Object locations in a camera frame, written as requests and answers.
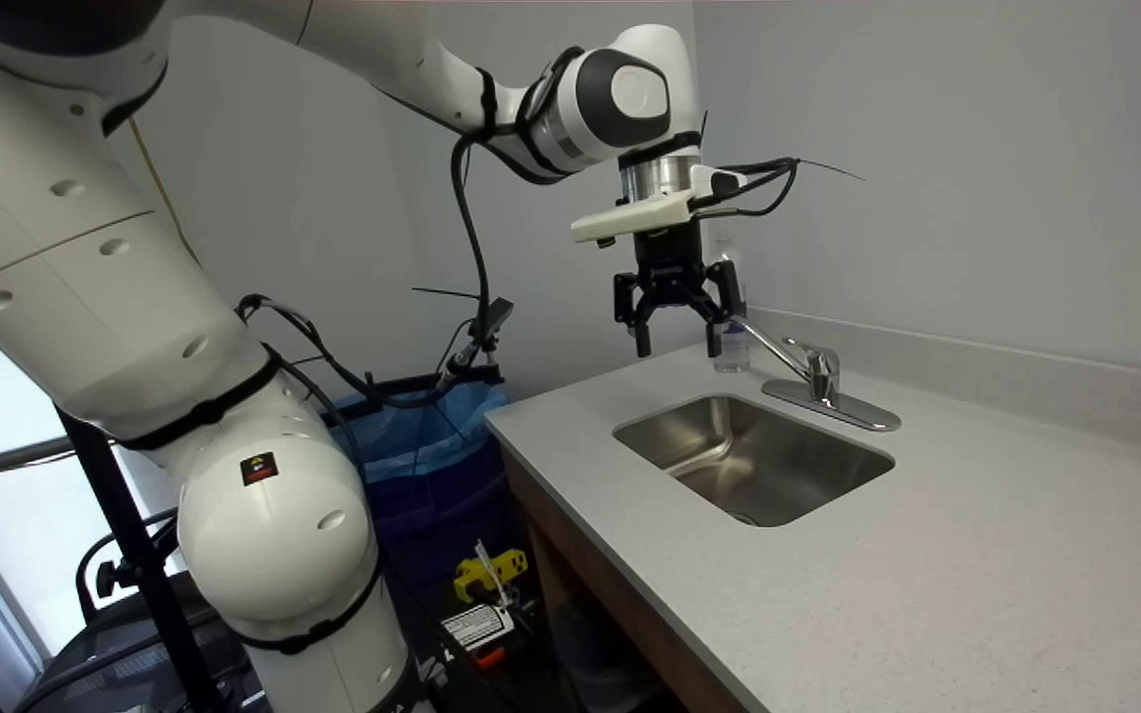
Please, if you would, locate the blue trash bin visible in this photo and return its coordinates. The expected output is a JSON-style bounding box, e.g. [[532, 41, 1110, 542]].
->
[[330, 371, 538, 626]]

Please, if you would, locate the chrome tap base plate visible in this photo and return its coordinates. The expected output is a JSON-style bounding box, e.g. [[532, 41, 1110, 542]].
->
[[762, 377, 902, 436]]

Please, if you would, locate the stainless steel sink basin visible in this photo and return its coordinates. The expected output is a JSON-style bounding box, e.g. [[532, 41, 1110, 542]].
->
[[609, 391, 901, 532]]

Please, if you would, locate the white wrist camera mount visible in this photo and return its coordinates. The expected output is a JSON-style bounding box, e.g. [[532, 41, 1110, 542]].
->
[[567, 161, 749, 250]]

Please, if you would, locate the black cable connector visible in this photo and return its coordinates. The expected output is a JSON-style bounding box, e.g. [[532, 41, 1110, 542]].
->
[[465, 293, 519, 361]]

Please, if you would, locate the chrome tap lever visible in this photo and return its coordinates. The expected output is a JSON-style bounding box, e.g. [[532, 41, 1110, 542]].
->
[[801, 340, 849, 408]]

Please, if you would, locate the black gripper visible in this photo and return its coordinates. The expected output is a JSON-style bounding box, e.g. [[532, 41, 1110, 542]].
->
[[609, 213, 749, 361]]

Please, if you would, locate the chrome tap spout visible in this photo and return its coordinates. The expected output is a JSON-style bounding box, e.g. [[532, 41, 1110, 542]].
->
[[709, 313, 822, 382]]

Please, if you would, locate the grey window rail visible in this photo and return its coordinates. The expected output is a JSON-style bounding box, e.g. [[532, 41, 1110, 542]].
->
[[0, 431, 80, 491]]

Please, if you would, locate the long black arm cable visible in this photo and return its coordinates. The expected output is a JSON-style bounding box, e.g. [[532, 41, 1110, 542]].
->
[[235, 43, 588, 412]]

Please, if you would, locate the black cart frame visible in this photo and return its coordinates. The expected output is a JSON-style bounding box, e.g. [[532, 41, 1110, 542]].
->
[[13, 509, 266, 713]]

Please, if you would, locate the black stand pole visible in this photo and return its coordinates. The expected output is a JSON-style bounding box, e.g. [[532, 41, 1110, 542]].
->
[[57, 408, 226, 713]]

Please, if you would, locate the wooden counter cabinet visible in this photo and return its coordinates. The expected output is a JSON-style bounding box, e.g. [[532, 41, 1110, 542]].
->
[[499, 447, 745, 713]]

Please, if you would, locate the yellow tool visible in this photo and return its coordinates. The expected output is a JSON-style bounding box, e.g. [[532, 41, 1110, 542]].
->
[[448, 542, 532, 608]]

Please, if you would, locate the white labelled box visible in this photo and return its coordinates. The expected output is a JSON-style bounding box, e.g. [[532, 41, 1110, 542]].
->
[[429, 600, 525, 662]]

